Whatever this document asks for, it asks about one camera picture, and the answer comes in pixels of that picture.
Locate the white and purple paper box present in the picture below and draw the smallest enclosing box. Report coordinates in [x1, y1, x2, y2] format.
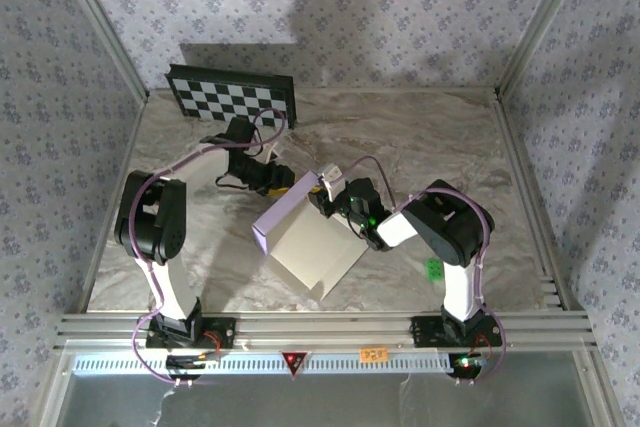
[251, 170, 369, 301]

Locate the black white checkerboard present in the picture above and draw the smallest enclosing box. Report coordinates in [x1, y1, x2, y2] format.
[164, 63, 299, 130]

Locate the red triangle sticker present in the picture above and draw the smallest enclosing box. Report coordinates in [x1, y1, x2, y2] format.
[280, 350, 310, 378]

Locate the black right controller board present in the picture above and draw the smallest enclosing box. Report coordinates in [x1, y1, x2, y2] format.
[449, 352, 489, 381]

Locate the black controller board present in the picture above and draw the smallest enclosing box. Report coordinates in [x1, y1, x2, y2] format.
[449, 352, 489, 381]
[166, 354, 221, 381]

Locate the black left controller board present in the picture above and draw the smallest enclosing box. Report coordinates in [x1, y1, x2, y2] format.
[166, 354, 221, 381]

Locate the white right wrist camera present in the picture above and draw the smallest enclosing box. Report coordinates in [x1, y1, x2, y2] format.
[318, 162, 348, 199]

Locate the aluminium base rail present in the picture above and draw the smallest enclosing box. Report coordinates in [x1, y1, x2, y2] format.
[54, 310, 599, 354]

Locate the aluminium table side rail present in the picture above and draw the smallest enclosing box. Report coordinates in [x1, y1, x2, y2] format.
[492, 89, 586, 313]
[77, 94, 149, 316]

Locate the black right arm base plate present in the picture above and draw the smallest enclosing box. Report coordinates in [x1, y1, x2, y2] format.
[410, 315, 503, 348]

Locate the white slotted cable duct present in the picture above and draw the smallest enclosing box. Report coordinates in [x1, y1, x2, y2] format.
[73, 352, 489, 376]

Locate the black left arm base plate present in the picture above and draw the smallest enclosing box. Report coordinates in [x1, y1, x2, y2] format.
[144, 315, 237, 351]

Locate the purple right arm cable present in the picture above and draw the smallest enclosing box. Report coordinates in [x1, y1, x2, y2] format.
[344, 155, 508, 389]

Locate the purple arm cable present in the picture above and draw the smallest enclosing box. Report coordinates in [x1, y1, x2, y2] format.
[344, 155, 508, 389]
[127, 107, 290, 389]

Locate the aluminium frame post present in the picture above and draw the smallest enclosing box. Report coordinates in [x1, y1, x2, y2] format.
[494, 0, 590, 98]
[49, 0, 151, 102]

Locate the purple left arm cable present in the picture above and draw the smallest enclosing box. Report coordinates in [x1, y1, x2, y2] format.
[127, 107, 290, 389]

